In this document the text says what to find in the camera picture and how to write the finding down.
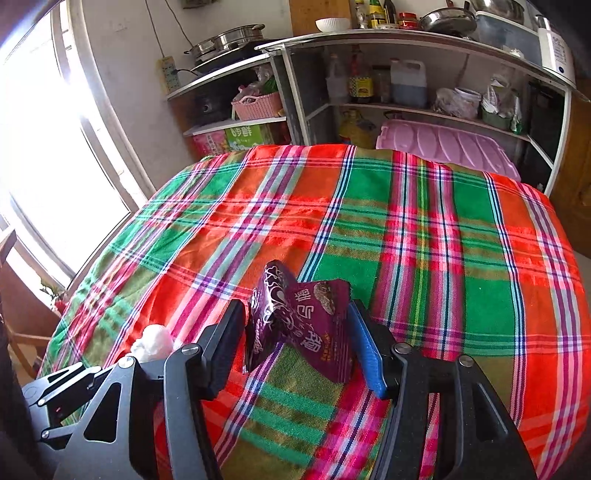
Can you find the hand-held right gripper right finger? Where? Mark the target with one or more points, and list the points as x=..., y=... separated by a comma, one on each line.
x=369, y=355

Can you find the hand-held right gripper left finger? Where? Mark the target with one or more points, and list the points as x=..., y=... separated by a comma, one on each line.
x=228, y=350

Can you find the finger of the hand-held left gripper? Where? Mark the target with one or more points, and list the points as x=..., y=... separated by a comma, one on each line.
x=69, y=378
x=69, y=427

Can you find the purple snack wrapper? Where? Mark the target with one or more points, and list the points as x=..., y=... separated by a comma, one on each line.
x=318, y=332

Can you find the white tissue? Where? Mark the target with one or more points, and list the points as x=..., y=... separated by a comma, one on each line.
x=154, y=344

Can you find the wooden chair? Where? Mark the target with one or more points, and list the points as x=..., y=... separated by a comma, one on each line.
x=23, y=295

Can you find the red green plaid tablecloth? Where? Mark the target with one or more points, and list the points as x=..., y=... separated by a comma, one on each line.
x=369, y=221

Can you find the pink cardboard box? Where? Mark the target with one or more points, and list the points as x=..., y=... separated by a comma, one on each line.
x=210, y=144

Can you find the green cardboard box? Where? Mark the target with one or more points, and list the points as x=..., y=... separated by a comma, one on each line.
x=249, y=136

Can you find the pink lidded storage bin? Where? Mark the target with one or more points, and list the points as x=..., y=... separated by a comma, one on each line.
x=438, y=143

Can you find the yellow cooking oil bottle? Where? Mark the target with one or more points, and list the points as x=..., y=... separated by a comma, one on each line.
x=358, y=131

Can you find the low white shelf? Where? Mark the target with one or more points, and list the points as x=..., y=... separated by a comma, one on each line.
x=231, y=124

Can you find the black appliance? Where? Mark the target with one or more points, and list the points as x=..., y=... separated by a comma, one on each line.
x=210, y=108

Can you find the pink plastic basket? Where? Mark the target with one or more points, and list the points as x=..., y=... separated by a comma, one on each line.
x=258, y=108

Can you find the green bowl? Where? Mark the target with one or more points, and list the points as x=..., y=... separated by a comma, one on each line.
x=496, y=121

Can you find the yellow label oil bottle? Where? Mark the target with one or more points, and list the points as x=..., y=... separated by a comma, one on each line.
x=360, y=85

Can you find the glass jar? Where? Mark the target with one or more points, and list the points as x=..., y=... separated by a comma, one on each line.
x=382, y=85

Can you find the white plastic jug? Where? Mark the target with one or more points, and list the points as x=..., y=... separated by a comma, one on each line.
x=408, y=87

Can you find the wooden door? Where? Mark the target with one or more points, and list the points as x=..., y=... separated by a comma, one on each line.
x=579, y=184

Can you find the clear plastic bottle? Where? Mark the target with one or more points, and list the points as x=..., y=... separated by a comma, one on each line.
x=337, y=81

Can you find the yellow power strip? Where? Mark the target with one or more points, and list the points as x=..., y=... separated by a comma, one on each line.
x=169, y=76

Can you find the green white pouch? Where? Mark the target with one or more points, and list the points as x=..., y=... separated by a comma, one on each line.
x=516, y=115

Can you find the black induction cooker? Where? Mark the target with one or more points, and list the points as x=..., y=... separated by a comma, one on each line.
x=231, y=63

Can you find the bundle of plastic bags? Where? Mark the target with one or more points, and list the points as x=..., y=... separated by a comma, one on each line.
x=496, y=92

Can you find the tall white shelf rack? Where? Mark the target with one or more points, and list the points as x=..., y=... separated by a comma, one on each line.
x=443, y=69

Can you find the steel steamer pot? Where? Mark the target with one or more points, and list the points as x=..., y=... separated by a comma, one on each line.
x=231, y=41

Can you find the white bowl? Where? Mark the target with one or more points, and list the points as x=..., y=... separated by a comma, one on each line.
x=333, y=25

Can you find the yellow label sauce bottle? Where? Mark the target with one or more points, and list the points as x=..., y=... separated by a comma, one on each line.
x=376, y=16

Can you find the clear seasoning bottle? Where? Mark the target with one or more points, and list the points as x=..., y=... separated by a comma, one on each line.
x=360, y=14

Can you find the steel frying pan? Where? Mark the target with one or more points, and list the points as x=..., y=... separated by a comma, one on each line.
x=445, y=21

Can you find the dark sauce bottle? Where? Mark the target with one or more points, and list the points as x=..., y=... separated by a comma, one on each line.
x=390, y=11

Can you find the wooden cutting board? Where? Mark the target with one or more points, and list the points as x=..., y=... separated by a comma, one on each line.
x=318, y=14

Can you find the clear plastic storage box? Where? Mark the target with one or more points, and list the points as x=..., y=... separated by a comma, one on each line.
x=503, y=37

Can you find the white electric kettle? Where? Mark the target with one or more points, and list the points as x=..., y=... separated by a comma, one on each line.
x=558, y=55

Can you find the steel mixing bowl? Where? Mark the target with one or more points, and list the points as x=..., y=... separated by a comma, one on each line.
x=498, y=7

